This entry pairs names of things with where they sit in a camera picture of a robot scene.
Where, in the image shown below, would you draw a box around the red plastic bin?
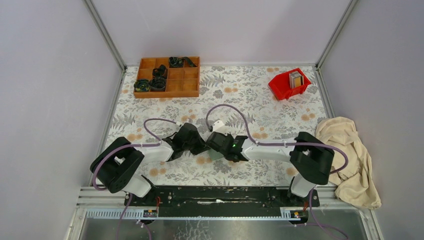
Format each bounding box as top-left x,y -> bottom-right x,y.
268,68 -> 311,101

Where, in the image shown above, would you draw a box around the stack of credit cards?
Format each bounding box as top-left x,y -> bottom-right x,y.
289,71 -> 304,89

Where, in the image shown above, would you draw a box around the green card holder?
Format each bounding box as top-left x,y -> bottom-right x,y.
207,149 -> 225,161

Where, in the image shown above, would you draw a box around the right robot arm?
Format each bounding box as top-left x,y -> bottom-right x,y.
206,131 -> 335,206

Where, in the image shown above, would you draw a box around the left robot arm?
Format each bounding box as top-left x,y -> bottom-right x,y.
90,123 -> 209,206

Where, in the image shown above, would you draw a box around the floral patterned mat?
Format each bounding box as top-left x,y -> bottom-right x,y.
105,66 -> 327,187

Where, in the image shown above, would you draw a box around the orange compartment tray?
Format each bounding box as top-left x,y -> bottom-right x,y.
132,56 -> 201,99

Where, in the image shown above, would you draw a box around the beige crumpled cloth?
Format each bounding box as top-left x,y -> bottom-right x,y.
315,117 -> 382,210

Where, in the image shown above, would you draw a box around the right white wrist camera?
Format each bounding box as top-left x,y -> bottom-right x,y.
211,120 -> 226,134

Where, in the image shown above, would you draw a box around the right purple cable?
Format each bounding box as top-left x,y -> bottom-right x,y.
205,103 -> 350,240

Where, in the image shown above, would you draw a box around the purple cable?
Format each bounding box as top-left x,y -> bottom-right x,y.
205,103 -> 350,240
91,118 -> 181,240

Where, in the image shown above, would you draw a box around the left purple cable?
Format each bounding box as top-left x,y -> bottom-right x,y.
91,118 -> 181,240

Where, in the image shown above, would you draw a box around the black ring coil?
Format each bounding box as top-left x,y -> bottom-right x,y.
149,77 -> 167,93

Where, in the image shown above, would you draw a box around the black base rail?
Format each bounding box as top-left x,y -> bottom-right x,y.
124,185 -> 320,218

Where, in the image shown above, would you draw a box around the black strap coil middle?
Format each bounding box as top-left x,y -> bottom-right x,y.
151,64 -> 169,79

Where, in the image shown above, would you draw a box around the black yellow strap coil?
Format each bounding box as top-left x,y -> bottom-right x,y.
133,78 -> 152,93

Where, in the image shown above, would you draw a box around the black strap coil top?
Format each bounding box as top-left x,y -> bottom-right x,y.
168,56 -> 198,69

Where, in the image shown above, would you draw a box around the aluminium frame post left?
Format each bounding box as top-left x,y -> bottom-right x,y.
82,0 -> 128,72

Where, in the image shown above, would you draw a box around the aluminium frame post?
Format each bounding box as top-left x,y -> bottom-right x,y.
82,0 -> 128,72
315,0 -> 360,71

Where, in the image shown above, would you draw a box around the aluminium frame post right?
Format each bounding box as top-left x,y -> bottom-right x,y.
315,0 -> 360,71

